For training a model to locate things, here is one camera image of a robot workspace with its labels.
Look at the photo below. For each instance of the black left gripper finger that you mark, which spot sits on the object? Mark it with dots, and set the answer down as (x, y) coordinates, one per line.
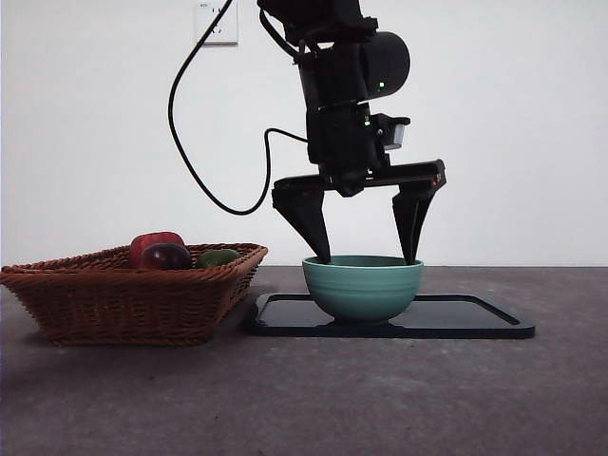
(411, 214)
(304, 214)

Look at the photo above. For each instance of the teal ribbed bowl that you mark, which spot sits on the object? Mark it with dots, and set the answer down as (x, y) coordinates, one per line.
(363, 294)

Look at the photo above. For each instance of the green avocado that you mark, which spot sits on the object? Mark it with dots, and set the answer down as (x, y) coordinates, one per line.
(218, 259)

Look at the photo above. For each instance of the dark green rectangular tray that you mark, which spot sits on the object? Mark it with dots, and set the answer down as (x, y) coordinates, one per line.
(451, 318)

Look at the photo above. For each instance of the dark purple plum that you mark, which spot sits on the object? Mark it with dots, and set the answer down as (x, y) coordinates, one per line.
(165, 256)

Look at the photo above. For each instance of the red apple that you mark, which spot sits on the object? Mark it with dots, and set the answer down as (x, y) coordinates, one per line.
(152, 241)

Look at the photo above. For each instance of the brown wicker basket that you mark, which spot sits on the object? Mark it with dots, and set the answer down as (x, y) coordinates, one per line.
(119, 309)

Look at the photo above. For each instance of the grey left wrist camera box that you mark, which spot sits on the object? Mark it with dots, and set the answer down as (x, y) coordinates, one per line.
(396, 135)

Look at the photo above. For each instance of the white wall socket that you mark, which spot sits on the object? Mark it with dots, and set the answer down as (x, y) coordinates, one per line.
(228, 28)

